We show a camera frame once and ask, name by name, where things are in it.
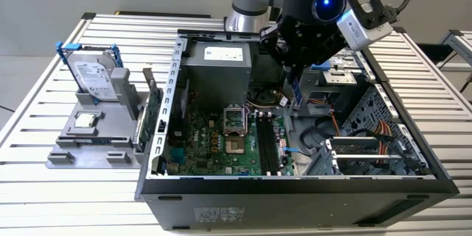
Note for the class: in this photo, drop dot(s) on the hard disk in blue carrier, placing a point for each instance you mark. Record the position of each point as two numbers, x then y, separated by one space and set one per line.
92 73

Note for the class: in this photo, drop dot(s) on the grey power supply unit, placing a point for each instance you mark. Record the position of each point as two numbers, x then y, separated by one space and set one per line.
217 81

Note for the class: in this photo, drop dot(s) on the grey parts rack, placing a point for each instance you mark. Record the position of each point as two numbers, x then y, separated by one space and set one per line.
111 125

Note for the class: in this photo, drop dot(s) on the silver CPU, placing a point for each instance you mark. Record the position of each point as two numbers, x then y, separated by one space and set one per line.
85 121

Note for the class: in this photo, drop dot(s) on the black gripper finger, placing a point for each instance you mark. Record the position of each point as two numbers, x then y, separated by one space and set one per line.
328 56
271 39

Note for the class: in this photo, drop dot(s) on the metal drive cage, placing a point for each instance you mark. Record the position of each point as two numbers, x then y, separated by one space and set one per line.
339 77

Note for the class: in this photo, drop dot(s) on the black open PC case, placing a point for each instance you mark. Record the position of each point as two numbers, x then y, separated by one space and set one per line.
257 208

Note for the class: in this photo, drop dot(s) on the CPU socket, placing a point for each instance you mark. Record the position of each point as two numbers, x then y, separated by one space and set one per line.
236 144

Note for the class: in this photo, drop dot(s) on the metal disk bay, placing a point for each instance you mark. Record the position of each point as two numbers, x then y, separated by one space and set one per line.
368 157

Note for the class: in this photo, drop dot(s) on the green motherboard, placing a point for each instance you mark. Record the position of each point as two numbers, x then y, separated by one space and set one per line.
239 161

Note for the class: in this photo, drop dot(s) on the metal locking lever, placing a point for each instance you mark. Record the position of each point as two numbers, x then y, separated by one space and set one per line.
244 121

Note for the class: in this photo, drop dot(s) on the black rail with yellow end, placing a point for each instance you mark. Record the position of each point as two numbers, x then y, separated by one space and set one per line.
165 14

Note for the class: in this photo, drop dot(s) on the aluminium side table frame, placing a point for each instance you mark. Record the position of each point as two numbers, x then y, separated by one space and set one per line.
457 39

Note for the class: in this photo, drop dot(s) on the black RAM slot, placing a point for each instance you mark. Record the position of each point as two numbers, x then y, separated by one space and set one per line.
276 142
271 142
261 142
267 142

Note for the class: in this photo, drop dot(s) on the green graphics card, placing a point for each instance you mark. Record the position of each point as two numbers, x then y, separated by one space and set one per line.
151 109

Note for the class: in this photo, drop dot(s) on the blue plastic drive bracket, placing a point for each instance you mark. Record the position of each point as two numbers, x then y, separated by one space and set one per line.
320 67

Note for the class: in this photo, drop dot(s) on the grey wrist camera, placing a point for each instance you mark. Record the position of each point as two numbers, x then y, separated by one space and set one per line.
359 35

